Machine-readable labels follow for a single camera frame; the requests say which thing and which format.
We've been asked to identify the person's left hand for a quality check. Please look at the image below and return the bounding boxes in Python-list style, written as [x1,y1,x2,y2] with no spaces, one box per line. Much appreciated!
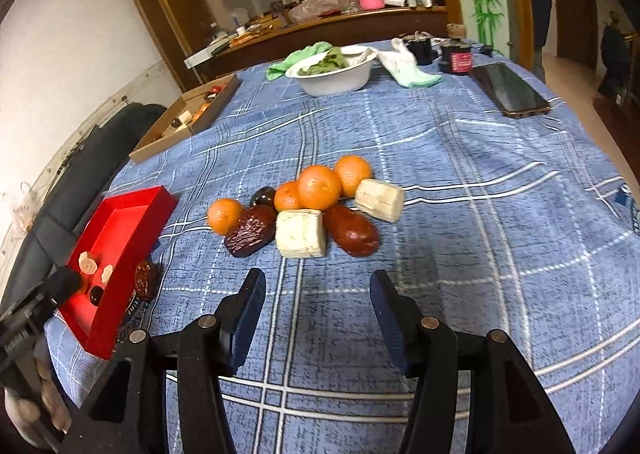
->
[2,359,72,450]

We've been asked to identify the clear plastic bag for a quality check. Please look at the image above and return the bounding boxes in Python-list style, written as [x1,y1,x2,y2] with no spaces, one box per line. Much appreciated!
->
[288,0,341,22]

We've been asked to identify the green cloth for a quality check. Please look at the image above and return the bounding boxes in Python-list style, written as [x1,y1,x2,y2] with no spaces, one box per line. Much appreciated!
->
[265,41,333,82]

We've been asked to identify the large orange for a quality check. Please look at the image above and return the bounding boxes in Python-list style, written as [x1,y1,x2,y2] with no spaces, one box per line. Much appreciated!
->
[297,165,342,210]

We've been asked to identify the wrinkled dark red date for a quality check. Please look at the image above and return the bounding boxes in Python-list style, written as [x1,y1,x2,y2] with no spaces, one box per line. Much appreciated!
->
[223,205,277,259]
[134,260,160,304]

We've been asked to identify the white and green sock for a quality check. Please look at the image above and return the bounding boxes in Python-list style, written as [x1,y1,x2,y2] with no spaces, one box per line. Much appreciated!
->
[367,38,444,89]

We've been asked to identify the flat white box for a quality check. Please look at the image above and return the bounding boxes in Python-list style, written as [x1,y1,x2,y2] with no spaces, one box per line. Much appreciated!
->
[183,42,236,70]

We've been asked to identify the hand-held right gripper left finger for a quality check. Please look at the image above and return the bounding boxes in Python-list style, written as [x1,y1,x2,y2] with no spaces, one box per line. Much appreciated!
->
[60,268,267,454]

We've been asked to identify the black cup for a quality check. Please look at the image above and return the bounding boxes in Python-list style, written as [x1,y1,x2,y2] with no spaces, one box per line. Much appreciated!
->
[402,33,435,66]

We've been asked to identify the dark jar with red label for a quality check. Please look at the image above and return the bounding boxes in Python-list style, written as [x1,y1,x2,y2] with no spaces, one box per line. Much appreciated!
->
[439,23,473,76]

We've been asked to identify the black leather sofa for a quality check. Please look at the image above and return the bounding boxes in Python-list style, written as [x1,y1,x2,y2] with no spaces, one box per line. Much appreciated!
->
[0,103,168,325]

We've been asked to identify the green leafy vegetables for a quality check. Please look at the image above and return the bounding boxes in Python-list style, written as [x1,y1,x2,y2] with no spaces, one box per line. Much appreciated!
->
[298,47,349,75]

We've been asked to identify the black smartphone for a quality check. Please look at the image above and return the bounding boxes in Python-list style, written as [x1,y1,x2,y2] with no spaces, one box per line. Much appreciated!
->
[470,62,552,120]

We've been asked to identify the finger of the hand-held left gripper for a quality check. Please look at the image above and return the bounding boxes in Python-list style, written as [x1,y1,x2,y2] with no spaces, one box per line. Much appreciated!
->
[46,266,84,308]

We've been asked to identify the white bowl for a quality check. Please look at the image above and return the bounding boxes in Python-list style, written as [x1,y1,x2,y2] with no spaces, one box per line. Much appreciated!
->
[285,45,377,98]

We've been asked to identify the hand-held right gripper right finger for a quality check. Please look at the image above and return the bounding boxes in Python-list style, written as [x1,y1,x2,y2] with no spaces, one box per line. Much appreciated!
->
[369,269,579,454]

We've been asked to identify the flat cardboard box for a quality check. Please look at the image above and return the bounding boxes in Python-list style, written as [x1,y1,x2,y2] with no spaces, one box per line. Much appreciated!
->
[128,73,240,164]

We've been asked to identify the red tray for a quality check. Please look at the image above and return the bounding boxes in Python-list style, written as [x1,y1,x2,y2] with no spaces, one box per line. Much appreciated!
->
[52,185,179,361]

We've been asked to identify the dark hanging jacket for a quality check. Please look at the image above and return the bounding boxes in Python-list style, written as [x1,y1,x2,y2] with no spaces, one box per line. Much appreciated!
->
[522,0,553,80]

